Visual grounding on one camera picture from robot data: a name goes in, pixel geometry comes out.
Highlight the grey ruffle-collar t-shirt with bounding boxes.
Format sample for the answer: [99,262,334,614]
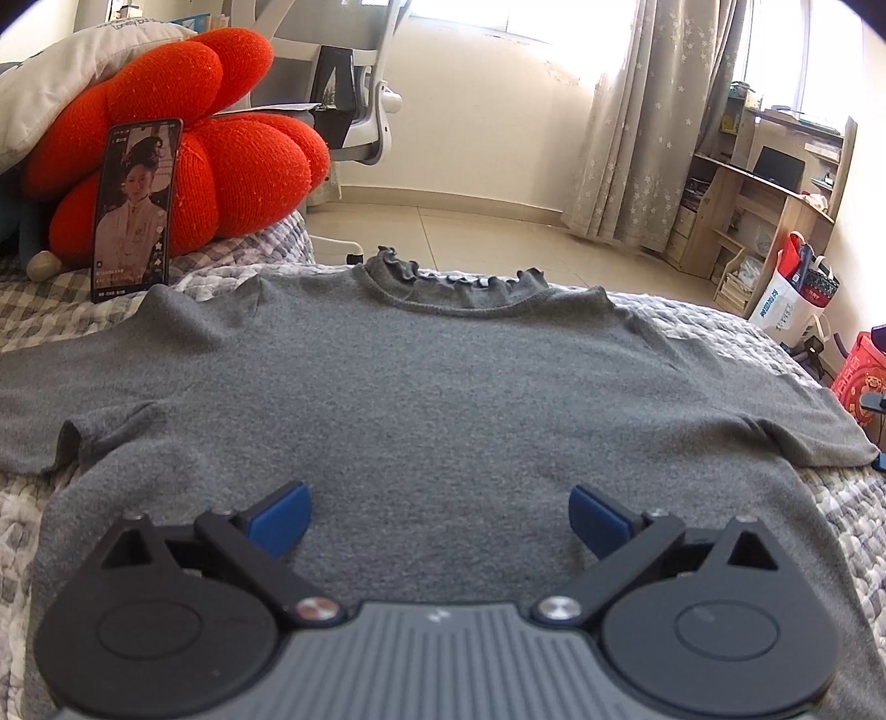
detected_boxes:
[2,250,884,718]

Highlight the red printed bucket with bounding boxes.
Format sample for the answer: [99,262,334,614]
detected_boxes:
[831,330,884,430]

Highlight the white shopping bag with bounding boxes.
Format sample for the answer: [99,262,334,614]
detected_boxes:
[749,231,841,348]

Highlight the black smartphone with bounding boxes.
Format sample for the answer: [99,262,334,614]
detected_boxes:
[90,119,182,303]

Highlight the blue monkey plush toy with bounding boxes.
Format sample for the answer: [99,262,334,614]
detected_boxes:
[0,168,63,282]

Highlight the red flower plush cushion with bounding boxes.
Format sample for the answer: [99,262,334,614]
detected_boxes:
[21,28,331,269]

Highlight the wooden computer desk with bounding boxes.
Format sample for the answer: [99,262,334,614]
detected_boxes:
[664,83,858,316]

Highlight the grey star curtain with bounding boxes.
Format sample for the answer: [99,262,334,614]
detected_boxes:
[562,2,748,252]

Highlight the white printed pillow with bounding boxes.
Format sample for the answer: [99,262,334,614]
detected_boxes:
[0,18,195,172]

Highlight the white mesh office chair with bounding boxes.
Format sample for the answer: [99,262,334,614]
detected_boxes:
[222,0,410,165]

